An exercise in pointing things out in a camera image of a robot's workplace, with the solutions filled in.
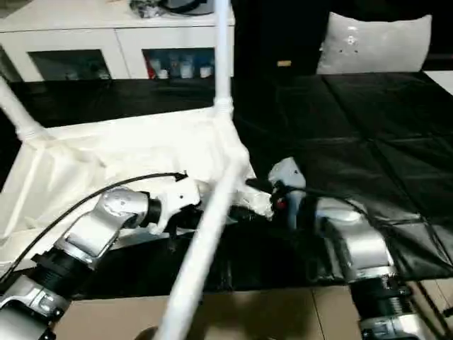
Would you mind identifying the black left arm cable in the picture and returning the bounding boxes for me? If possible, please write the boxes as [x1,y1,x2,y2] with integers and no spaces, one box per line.
[0,171,188,278]

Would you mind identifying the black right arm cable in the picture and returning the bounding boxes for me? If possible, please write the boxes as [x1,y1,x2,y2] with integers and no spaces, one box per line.
[283,186,372,215]

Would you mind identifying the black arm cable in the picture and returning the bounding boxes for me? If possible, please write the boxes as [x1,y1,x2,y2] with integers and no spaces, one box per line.
[283,186,372,215]
[0,171,188,278]

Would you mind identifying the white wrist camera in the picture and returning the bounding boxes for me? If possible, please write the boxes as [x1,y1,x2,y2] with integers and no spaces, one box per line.
[157,177,213,232]
[268,157,307,193]

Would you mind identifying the white glass-door cabinet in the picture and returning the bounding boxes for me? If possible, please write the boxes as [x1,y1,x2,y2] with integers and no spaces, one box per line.
[0,0,236,81]

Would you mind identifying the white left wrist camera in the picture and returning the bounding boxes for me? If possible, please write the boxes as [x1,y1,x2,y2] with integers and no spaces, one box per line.
[157,177,213,232]

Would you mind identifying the white flat sheet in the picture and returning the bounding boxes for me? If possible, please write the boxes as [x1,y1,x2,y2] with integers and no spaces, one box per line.
[425,69,453,94]

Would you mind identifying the grey carry case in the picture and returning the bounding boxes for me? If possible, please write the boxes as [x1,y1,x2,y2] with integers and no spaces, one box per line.
[130,0,214,18]

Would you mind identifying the white plastic table leg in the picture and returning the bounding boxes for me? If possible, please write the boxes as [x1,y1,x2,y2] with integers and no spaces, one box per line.
[0,76,45,140]
[152,157,254,340]
[214,0,235,118]

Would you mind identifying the light grey cushion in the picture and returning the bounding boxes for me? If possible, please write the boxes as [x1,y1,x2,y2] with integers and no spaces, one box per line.
[316,13,432,76]

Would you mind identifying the black table mat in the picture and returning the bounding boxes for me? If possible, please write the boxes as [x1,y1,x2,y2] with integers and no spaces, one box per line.
[0,71,453,298]

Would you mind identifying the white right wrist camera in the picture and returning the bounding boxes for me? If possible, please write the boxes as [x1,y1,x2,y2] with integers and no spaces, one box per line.
[268,157,307,193]

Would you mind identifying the black tall cabinet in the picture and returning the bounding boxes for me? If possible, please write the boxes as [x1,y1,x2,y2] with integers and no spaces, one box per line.
[232,0,332,77]

